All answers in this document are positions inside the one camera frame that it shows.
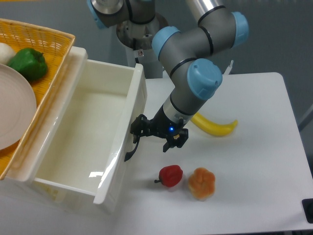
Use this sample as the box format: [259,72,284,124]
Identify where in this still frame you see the white round vegetable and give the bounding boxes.
[0,43,16,65]

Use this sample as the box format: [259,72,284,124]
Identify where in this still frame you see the beige plate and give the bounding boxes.
[0,65,37,149]

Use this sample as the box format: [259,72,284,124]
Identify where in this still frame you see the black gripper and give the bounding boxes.
[130,106,189,152]

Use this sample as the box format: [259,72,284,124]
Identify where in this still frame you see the white metal bracket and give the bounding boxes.
[224,60,234,75]

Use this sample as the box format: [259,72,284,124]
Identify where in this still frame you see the red bell pepper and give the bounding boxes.
[154,165,183,188]

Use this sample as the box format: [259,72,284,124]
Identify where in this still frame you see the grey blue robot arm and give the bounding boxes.
[87,0,249,151]

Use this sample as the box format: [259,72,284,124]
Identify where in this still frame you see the yellow banana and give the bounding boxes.
[191,113,238,137]

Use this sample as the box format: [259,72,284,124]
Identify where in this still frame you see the black object at edge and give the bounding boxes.
[302,198,313,224]

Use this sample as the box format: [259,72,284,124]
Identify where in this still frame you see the green bell pepper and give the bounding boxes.
[7,48,48,82]

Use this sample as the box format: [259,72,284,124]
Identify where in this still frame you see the white drawer cabinet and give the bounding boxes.
[0,46,111,216]

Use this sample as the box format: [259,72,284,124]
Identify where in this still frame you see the orange knotted bread roll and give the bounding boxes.
[188,167,216,201]

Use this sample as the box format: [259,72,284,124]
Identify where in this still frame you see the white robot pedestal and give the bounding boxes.
[116,13,168,79]

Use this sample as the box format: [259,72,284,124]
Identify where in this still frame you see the yellow woven basket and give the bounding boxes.
[0,19,75,180]

